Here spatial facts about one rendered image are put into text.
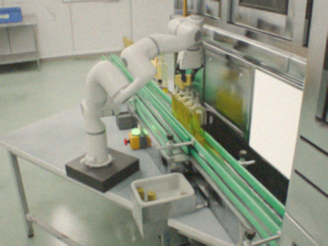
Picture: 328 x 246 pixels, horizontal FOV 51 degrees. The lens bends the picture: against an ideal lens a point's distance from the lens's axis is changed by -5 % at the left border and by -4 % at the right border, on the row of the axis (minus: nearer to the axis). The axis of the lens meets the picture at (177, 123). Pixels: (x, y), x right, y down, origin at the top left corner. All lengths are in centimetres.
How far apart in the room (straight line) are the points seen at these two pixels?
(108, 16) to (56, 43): 115
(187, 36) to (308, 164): 88
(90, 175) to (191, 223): 50
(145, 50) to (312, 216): 88
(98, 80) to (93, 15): 604
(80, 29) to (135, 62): 610
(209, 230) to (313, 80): 93
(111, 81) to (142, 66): 13
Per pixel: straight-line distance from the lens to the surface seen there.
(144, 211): 138
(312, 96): 57
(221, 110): 164
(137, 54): 128
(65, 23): 731
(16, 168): 236
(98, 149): 165
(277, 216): 122
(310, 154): 59
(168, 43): 135
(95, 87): 135
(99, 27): 740
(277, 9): 131
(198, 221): 143
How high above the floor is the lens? 165
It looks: 24 degrees down
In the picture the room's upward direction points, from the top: straight up
